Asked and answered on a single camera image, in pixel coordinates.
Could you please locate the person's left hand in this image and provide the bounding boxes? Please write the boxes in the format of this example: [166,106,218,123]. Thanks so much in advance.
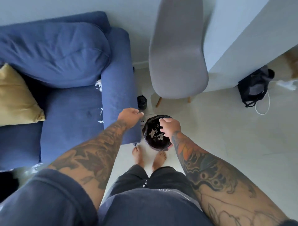
[117,107,144,129]

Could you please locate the person's right hand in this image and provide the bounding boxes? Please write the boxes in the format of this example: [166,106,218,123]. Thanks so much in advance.
[159,118,182,144]

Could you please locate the black trash bin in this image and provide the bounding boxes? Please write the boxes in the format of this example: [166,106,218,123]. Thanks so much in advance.
[142,114,174,152]

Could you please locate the blue fabric sofa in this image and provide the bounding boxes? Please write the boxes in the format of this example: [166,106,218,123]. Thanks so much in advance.
[0,11,142,172]

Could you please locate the white shredded paper scraps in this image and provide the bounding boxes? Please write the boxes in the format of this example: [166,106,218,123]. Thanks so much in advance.
[95,79,104,124]

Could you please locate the yellow throw pillow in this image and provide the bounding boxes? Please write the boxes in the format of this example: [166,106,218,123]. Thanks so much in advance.
[0,63,46,127]

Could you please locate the person's left forearm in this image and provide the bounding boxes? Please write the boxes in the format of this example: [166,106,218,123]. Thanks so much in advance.
[47,121,129,210]

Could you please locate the person's right forearm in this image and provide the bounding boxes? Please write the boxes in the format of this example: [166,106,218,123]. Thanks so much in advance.
[171,131,289,226]

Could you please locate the person's right leg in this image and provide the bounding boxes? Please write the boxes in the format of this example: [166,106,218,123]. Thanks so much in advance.
[152,151,167,172]

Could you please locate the person's leg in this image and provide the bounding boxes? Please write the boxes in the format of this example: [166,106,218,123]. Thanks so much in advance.
[132,145,145,168]
[152,151,167,172]

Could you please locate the person's left leg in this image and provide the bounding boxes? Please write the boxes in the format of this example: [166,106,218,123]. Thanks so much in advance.
[132,145,145,168]

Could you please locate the blue sofa back cushion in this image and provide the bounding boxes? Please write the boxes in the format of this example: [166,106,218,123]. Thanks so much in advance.
[0,22,112,89]

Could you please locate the black cylindrical container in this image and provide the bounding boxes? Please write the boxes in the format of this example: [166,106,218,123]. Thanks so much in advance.
[137,95,148,110]

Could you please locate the black shorts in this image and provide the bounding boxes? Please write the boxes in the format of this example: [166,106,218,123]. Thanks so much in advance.
[106,164,198,205]

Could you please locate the grey shell chair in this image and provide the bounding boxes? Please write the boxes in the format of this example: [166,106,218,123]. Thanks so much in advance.
[148,0,209,108]

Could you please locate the black bag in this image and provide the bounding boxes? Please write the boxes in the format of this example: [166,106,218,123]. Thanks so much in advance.
[237,65,275,108]

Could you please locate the black garment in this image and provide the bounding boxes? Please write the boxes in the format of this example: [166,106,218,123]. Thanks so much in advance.
[0,171,20,202]

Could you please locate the white cable with adapter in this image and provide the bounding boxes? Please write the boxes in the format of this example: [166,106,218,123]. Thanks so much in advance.
[255,79,298,116]

